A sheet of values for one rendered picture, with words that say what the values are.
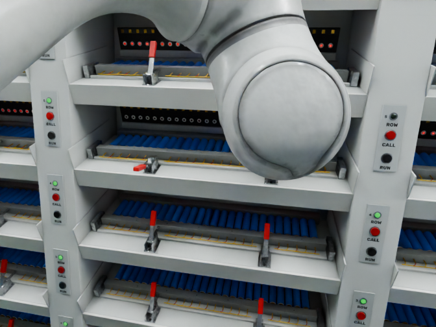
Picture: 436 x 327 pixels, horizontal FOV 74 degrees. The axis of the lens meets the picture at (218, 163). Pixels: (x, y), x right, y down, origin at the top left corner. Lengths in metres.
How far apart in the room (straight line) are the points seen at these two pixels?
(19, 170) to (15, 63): 0.65
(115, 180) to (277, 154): 0.54
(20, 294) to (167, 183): 0.55
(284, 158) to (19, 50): 0.17
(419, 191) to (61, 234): 0.79
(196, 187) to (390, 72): 0.43
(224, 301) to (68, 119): 0.58
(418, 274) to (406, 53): 0.45
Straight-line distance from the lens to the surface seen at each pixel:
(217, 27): 0.27
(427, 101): 0.64
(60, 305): 0.92
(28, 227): 0.92
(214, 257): 0.70
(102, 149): 0.76
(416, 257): 0.79
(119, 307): 0.88
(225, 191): 0.62
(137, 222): 0.78
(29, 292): 1.01
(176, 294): 0.84
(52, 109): 0.75
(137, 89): 0.64
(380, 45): 0.62
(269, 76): 0.20
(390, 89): 0.62
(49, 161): 0.78
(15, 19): 0.20
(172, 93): 0.62
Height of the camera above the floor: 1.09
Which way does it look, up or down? 12 degrees down
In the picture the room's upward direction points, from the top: 3 degrees clockwise
